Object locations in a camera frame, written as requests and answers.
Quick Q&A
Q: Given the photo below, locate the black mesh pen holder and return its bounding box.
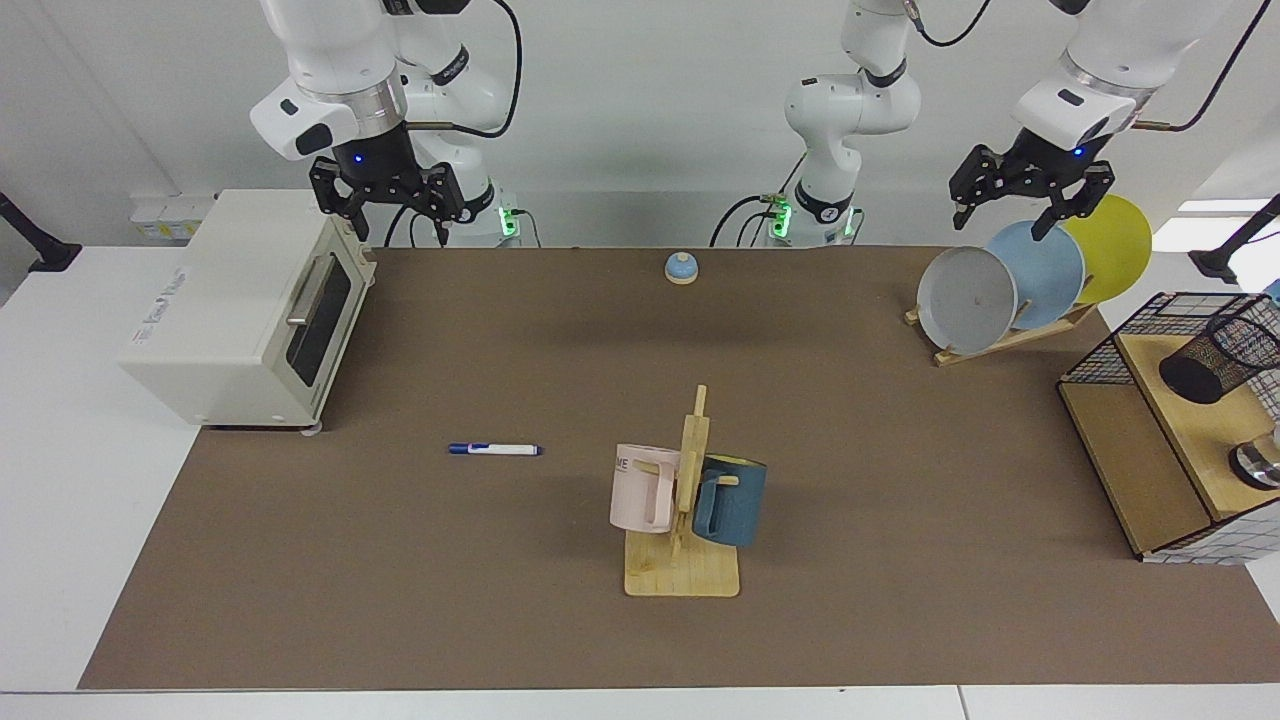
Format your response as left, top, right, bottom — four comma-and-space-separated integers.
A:
1159, 310, 1280, 405

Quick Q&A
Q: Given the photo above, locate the light blue plate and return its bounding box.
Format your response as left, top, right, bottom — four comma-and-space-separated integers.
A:
985, 220, 1086, 331

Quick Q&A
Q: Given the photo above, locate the yellow plate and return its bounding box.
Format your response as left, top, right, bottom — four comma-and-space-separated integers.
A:
1058, 194, 1153, 305

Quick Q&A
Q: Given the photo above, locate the grey plate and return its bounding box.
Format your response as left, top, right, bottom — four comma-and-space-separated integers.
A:
917, 246, 1019, 356

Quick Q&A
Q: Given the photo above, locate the wooden plate rack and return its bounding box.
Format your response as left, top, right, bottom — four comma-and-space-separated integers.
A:
905, 300, 1099, 368

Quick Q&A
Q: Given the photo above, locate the pale toaster oven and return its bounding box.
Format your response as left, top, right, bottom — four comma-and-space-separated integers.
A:
118, 190, 377, 436

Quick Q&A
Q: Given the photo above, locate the round silver metal object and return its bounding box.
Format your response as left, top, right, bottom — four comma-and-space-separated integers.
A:
1228, 425, 1280, 491

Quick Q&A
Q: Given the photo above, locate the pink cup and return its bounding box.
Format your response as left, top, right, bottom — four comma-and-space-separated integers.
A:
609, 443, 682, 535

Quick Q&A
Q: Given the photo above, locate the dark blue cup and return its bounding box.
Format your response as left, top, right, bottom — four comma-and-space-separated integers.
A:
692, 455, 768, 548

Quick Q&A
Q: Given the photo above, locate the brown table cloth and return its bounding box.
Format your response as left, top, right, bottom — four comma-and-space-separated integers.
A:
78, 247, 1280, 691

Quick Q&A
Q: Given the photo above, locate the wooden cup stand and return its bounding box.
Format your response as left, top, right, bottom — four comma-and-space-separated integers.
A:
624, 385, 741, 598

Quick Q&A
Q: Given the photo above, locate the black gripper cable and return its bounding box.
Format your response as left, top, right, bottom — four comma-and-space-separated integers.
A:
905, 0, 1280, 133
405, 0, 523, 141

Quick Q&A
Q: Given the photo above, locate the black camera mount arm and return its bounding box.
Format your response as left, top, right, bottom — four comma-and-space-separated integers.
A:
0, 192, 83, 273
1188, 193, 1280, 286

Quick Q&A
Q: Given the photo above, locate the black base cable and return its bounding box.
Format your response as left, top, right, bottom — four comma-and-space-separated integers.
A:
710, 195, 776, 248

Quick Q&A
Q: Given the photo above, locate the wire basket with wooden floor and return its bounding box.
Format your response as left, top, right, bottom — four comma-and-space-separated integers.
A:
1058, 292, 1280, 566

